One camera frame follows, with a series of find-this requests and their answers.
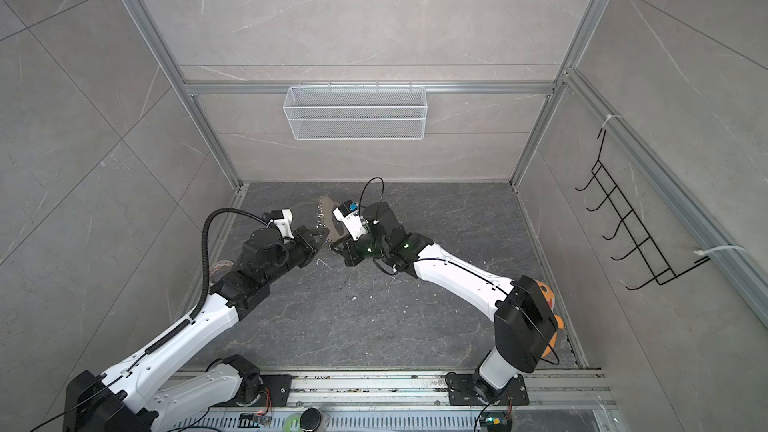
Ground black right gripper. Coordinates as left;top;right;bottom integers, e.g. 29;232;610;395
330;228;392;267

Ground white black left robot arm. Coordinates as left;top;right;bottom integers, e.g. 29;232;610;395
62;226;329;431

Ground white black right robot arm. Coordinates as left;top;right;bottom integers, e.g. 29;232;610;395
319;200;563;403

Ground white tape roll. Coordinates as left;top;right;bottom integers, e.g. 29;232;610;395
209;260;234;286

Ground orange round toy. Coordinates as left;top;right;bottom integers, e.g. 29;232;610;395
535;280;566;359

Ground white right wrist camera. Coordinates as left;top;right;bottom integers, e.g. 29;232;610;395
333;200;368;241

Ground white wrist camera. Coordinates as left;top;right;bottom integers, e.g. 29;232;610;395
333;200;368;241
263;209;294;239

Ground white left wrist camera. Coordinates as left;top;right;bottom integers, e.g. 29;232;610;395
263;209;294;239

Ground black camera cable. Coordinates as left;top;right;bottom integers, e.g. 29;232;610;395
358;176;386;212

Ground black corrugated cable conduit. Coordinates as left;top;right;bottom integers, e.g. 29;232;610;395
143;208;271;355

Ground white wire mesh basket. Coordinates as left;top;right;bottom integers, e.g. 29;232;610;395
283;85;428;141

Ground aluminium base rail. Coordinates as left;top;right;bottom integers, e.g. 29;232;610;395
170;369;627;431

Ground black wire hook rack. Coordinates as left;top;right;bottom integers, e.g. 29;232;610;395
574;129;711;291

